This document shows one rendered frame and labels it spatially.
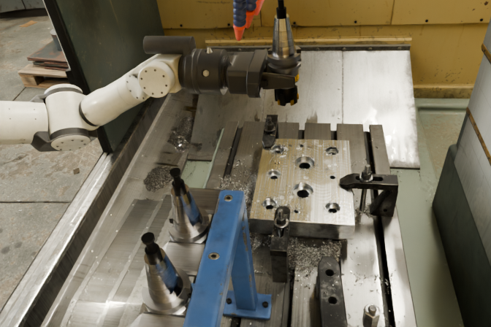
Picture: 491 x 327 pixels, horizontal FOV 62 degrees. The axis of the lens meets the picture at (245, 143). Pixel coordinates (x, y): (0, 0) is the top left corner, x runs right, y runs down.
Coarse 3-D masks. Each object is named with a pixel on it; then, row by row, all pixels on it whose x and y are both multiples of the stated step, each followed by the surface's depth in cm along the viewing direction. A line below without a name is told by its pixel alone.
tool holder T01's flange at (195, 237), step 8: (200, 208) 63; (208, 216) 62; (208, 224) 63; (176, 232) 60; (192, 232) 60; (200, 232) 60; (208, 232) 62; (176, 240) 60; (184, 240) 59; (192, 240) 59; (200, 240) 61
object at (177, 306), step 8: (184, 272) 55; (184, 280) 54; (144, 288) 53; (184, 288) 53; (192, 288) 55; (144, 296) 52; (184, 296) 53; (152, 304) 51; (160, 304) 51; (168, 304) 51; (176, 304) 51; (184, 304) 52; (160, 312) 51; (168, 312) 51; (176, 312) 52; (184, 312) 53
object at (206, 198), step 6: (192, 192) 67; (198, 192) 67; (204, 192) 67; (210, 192) 67; (216, 192) 67; (198, 198) 66; (204, 198) 66; (210, 198) 66; (216, 198) 66; (198, 204) 65; (204, 204) 65; (210, 204) 65; (210, 210) 64
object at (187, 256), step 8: (168, 248) 59; (176, 248) 59; (184, 248) 59; (192, 248) 59; (200, 248) 58; (168, 256) 58; (176, 256) 58; (184, 256) 58; (192, 256) 58; (200, 256) 57; (176, 264) 57; (184, 264) 57; (192, 264) 56; (192, 272) 56
